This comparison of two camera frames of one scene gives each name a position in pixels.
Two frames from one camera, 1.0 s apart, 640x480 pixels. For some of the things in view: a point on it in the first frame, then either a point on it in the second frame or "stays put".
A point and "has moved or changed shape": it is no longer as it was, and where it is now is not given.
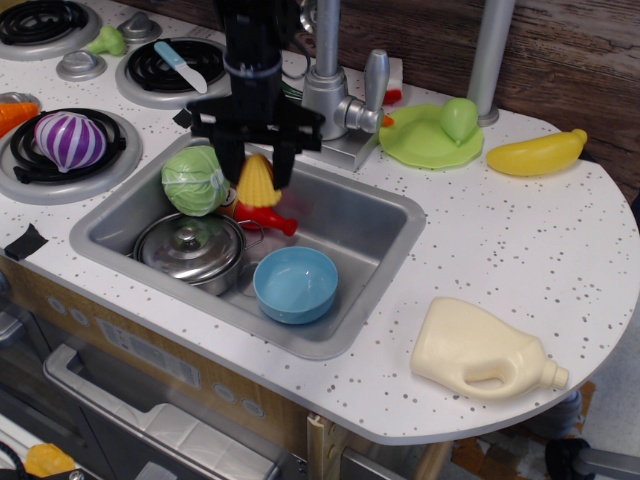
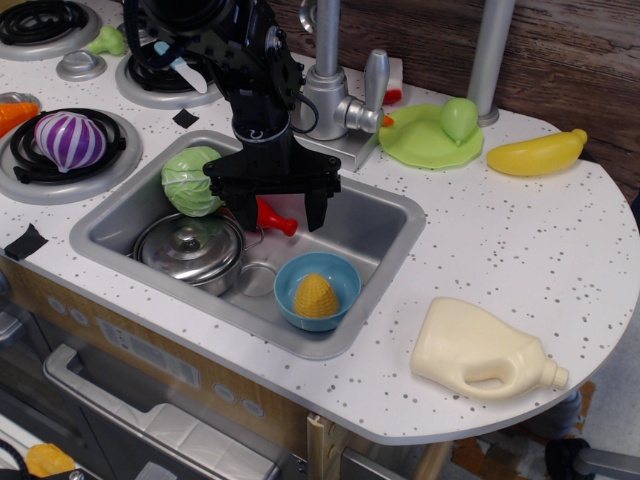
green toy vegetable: x=111 y=41 stays put
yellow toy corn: x=255 y=187 has moved or changed shape
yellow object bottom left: x=44 y=459 stays put
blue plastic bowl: x=295 y=285 -> x=339 y=271
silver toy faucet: x=351 y=124 stays put
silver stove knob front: x=81 y=65 stays put
